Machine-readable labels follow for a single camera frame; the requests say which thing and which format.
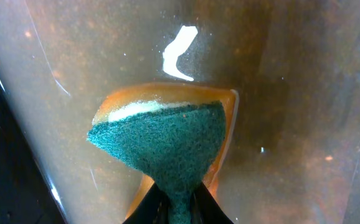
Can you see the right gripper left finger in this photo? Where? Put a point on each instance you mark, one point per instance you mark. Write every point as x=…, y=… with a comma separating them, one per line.
x=153, y=208

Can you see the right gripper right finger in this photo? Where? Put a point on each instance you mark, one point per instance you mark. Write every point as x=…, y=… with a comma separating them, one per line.
x=204, y=209

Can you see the green yellow sponge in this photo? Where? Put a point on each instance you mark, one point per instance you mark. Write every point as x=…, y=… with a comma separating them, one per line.
x=176, y=134

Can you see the black water tray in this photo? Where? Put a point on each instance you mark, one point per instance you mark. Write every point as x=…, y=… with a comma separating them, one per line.
x=295, y=150

